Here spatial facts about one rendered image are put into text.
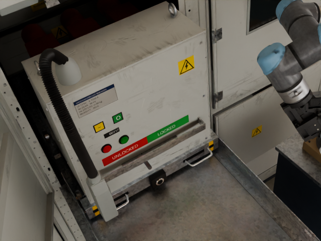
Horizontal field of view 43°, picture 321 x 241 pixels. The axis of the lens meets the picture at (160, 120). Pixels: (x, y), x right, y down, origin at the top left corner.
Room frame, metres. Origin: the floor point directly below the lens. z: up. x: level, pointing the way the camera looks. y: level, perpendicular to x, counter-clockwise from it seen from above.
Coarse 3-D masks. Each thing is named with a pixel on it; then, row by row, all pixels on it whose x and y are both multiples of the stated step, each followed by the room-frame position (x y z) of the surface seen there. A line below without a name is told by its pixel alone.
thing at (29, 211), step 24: (0, 96) 0.91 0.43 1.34; (0, 120) 0.89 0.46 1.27; (0, 144) 0.81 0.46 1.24; (0, 168) 0.73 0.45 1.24; (24, 168) 0.86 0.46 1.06; (0, 192) 0.65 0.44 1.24; (24, 192) 0.78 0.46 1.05; (0, 216) 0.59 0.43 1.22; (24, 216) 0.71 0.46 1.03; (48, 216) 0.82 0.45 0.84; (0, 240) 0.53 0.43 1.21; (24, 240) 0.63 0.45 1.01; (48, 240) 0.72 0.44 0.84
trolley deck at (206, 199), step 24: (192, 168) 0.91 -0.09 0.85; (216, 168) 0.89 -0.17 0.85; (144, 192) 0.84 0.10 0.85; (168, 192) 0.83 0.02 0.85; (192, 192) 0.81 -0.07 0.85; (216, 192) 0.79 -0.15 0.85; (240, 192) 0.78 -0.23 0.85; (96, 216) 0.78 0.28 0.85; (120, 216) 0.76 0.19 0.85; (144, 216) 0.75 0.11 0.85; (168, 216) 0.73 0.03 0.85; (192, 216) 0.72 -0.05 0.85; (216, 216) 0.70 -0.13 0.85; (240, 216) 0.69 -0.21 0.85; (264, 216) 0.67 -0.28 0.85; (120, 240) 0.67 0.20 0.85; (144, 240) 0.66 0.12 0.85; (168, 240) 0.64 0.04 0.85; (192, 240) 0.63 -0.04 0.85; (216, 240) 0.62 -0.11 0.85; (240, 240) 0.60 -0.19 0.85; (264, 240) 0.59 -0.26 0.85; (288, 240) 0.58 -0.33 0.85
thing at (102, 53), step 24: (120, 24) 1.09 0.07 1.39; (144, 24) 1.06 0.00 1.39; (168, 24) 1.04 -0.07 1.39; (192, 24) 1.02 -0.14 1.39; (72, 48) 1.00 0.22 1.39; (96, 48) 0.98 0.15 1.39; (120, 48) 0.96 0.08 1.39; (144, 48) 0.94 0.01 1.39; (168, 48) 0.92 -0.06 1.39; (96, 72) 0.87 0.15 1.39; (48, 96) 0.81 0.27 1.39; (48, 120) 0.96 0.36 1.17; (72, 168) 0.87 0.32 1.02
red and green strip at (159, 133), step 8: (184, 120) 0.93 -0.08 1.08; (168, 128) 0.91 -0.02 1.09; (176, 128) 0.92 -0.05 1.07; (152, 136) 0.88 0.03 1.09; (160, 136) 0.90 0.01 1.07; (136, 144) 0.86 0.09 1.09; (144, 144) 0.87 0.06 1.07; (120, 152) 0.84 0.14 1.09; (128, 152) 0.85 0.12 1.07; (104, 160) 0.82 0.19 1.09; (112, 160) 0.83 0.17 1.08
